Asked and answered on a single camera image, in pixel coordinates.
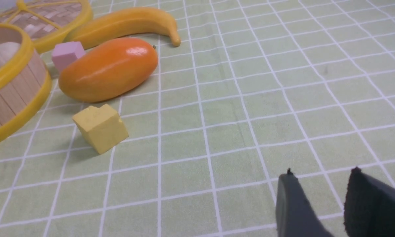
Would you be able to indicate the white bun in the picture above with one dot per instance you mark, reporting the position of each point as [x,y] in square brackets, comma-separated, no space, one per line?
[7,51]

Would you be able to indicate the orange toy mango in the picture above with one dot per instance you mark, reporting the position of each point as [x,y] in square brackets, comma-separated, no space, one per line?
[109,70]

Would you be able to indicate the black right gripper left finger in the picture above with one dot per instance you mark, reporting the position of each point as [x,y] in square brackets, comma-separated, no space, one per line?
[295,216]

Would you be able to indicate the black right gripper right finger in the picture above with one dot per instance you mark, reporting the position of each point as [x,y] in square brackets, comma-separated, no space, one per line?
[369,208]

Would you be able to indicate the yellow toy banana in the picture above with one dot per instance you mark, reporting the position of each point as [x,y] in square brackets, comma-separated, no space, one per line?
[125,22]

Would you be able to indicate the yellow cube block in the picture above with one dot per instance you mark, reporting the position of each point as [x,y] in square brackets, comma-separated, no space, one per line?
[101,127]

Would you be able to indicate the green checkered tablecloth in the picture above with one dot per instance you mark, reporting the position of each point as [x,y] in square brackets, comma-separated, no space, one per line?
[256,87]

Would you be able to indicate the pink cube block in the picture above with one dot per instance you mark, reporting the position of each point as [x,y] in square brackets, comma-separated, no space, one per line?
[66,53]

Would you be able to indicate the woven bamboo steamer lid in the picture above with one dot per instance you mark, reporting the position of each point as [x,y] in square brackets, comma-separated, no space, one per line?
[47,22]

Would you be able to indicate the bamboo steamer tray yellow rim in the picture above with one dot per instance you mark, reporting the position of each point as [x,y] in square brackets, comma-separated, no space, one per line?
[25,82]

